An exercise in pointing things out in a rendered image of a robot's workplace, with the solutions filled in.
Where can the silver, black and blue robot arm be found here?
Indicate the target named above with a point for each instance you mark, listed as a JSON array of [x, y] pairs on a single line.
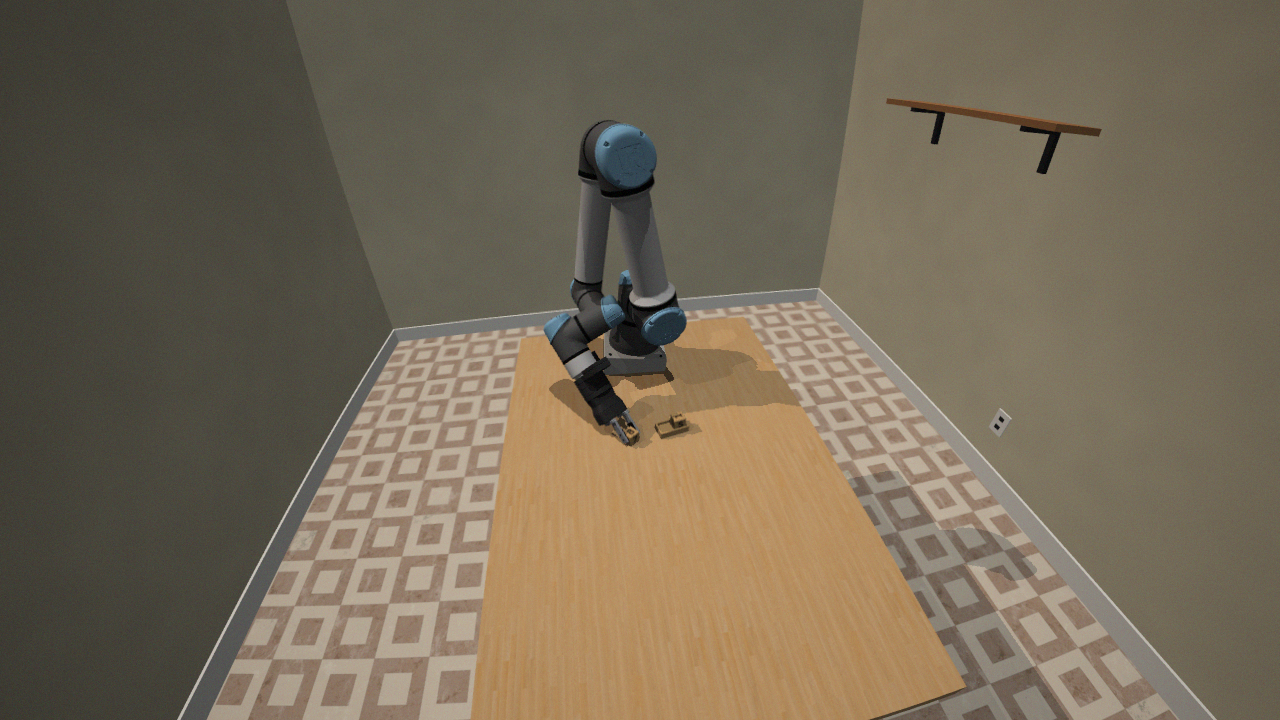
[[626, 158]]

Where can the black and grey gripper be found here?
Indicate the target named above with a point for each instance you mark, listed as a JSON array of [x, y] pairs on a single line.
[[598, 391]]

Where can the tan wooden tray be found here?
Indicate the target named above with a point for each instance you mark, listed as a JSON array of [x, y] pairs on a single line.
[[665, 425]]

